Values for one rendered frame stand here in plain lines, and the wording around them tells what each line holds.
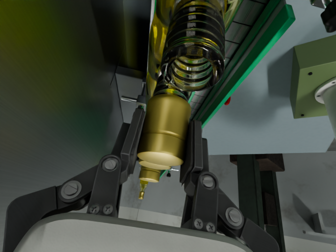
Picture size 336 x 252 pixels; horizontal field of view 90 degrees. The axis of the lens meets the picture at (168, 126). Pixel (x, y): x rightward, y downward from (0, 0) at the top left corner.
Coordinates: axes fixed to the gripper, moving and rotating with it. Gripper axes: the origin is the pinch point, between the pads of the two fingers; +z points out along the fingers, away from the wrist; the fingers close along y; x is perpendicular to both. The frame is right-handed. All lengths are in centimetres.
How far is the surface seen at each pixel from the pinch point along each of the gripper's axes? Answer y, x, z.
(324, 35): 37, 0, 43
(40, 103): -11.9, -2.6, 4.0
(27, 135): -11.9, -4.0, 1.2
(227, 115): 32, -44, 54
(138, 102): -6.5, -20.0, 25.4
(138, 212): -4, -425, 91
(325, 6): 14.5, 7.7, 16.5
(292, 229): 226, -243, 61
